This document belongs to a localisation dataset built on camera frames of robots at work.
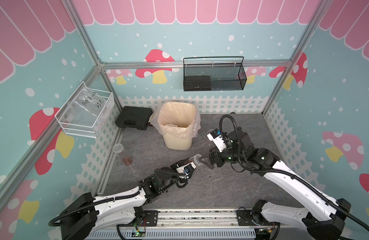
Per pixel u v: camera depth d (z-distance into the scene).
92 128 0.63
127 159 0.92
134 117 1.12
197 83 0.87
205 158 0.59
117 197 0.50
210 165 0.59
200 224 0.73
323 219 0.39
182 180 0.68
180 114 0.97
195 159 0.69
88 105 0.73
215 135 0.59
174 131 0.79
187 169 0.62
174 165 0.69
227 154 0.57
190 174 0.71
